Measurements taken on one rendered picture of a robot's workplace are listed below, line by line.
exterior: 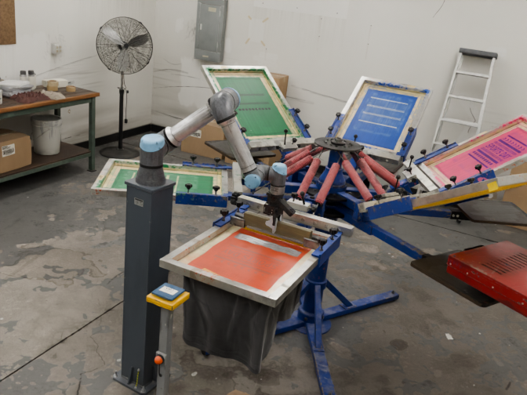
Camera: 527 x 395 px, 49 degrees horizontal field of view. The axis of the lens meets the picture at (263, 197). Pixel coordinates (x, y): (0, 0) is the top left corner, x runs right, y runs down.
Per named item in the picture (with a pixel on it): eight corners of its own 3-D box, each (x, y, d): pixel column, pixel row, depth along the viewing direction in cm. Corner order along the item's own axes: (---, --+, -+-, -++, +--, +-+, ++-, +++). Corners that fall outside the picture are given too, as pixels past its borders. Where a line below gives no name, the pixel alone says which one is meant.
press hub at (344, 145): (325, 346, 386) (359, 150, 339) (272, 326, 401) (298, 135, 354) (344, 319, 419) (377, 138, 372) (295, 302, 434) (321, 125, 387)
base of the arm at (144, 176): (129, 180, 292) (129, 161, 289) (149, 174, 305) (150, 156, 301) (151, 188, 285) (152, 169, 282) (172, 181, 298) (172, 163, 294)
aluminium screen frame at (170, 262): (274, 308, 242) (275, 300, 240) (158, 266, 264) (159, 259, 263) (338, 244, 309) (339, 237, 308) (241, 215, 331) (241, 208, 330)
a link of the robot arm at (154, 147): (135, 164, 287) (136, 137, 282) (146, 157, 299) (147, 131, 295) (158, 168, 285) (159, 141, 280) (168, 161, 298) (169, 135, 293)
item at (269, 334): (260, 373, 269) (271, 292, 254) (254, 370, 270) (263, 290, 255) (299, 327, 308) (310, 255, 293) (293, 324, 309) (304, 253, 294)
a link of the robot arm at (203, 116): (140, 143, 296) (225, 85, 277) (152, 136, 310) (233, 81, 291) (154, 163, 298) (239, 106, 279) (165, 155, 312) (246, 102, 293)
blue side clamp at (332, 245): (318, 267, 283) (321, 255, 281) (309, 265, 285) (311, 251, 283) (339, 246, 309) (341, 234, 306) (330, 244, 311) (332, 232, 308)
